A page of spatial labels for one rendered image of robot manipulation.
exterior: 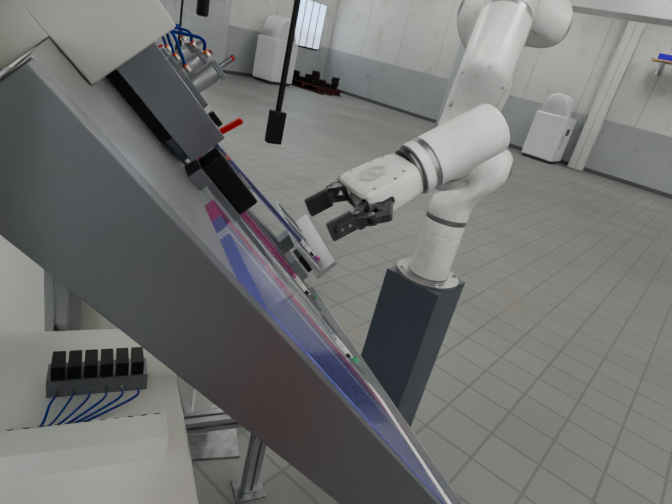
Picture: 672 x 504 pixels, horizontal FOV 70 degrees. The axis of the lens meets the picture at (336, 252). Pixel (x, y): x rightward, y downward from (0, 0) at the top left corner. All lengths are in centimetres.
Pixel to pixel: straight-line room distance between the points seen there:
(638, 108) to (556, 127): 158
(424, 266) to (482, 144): 70
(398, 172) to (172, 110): 33
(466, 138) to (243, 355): 54
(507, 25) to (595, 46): 1113
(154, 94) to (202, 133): 6
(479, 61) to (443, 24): 1251
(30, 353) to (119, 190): 85
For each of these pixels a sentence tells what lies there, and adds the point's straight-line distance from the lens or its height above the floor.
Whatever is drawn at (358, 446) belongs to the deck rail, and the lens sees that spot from 42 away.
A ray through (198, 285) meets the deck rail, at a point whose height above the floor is 113.
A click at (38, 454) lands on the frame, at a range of 84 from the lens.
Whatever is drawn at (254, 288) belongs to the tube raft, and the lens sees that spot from 36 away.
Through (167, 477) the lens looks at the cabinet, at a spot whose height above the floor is 62.
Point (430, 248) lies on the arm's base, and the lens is 139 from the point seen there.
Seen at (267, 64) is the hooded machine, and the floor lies 43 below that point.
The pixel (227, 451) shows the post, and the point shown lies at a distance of 172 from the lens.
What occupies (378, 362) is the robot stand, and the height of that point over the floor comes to 39.
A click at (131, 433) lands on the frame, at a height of 66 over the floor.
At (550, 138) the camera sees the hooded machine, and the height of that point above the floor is 50.
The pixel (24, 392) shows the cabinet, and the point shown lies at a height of 62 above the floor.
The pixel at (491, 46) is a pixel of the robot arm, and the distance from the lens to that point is 86.
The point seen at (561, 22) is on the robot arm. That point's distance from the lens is 114.
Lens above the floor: 127
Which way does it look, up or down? 23 degrees down
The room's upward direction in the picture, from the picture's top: 14 degrees clockwise
